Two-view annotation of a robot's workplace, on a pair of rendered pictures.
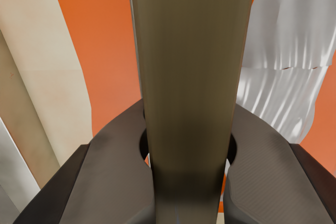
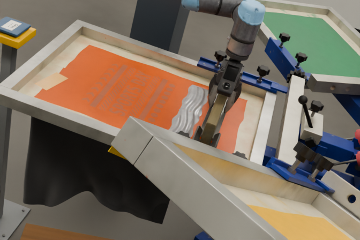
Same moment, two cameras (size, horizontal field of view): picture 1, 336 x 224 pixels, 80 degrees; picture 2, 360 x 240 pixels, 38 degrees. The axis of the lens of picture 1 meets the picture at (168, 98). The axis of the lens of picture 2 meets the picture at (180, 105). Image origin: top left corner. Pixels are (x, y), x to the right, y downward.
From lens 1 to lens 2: 1.56 m
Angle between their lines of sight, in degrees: 28
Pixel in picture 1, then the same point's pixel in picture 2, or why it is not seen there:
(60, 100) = (247, 128)
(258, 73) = (196, 113)
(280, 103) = (191, 106)
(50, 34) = (241, 136)
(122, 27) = (224, 131)
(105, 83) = (233, 126)
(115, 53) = (227, 129)
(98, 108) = (238, 123)
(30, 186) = (263, 112)
